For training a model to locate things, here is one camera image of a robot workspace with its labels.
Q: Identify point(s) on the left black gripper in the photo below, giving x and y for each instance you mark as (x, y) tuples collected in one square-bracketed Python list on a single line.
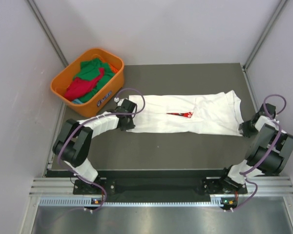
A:
[(130, 126)]

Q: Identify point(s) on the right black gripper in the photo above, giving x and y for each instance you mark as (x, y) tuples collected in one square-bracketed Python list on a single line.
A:
[(246, 132)]

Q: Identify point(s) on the white t-shirt red print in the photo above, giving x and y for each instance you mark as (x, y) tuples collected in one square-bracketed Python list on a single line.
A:
[(215, 114)]

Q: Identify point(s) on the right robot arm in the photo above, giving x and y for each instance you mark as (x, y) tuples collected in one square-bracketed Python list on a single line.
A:
[(267, 155)]

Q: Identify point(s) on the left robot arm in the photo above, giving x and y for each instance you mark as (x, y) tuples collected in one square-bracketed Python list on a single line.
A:
[(73, 142)]

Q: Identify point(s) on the orange plastic basket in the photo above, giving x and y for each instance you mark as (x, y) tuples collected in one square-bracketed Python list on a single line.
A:
[(89, 109)]

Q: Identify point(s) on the light blue t-shirt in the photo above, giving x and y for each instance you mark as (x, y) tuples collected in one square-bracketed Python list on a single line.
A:
[(76, 101)]

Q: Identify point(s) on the green t-shirt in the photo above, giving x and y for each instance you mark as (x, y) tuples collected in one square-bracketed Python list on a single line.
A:
[(89, 70)]

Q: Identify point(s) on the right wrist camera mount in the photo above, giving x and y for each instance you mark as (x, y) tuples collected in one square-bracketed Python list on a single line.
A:
[(265, 115)]

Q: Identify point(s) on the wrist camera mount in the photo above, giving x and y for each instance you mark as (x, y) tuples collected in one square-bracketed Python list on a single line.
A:
[(118, 100), (265, 115)]

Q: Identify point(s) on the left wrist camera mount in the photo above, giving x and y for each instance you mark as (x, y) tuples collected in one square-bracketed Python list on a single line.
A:
[(118, 100)]

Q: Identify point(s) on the right corner frame post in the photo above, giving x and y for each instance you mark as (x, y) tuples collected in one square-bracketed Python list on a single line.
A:
[(265, 33)]

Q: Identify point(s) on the corner frame post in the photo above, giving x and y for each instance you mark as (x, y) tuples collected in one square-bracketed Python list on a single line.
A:
[(45, 28), (265, 33)]

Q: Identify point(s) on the aluminium frame rail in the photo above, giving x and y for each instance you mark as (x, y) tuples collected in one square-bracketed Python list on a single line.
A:
[(267, 186)]

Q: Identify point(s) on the grey cable duct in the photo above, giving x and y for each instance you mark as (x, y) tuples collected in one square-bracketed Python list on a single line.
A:
[(95, 202)]

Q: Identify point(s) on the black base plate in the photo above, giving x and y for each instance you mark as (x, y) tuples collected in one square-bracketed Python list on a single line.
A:
[(188, 185)]

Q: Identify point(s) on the left corner frame post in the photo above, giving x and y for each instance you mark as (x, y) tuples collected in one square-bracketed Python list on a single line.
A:
[(45, 28)]

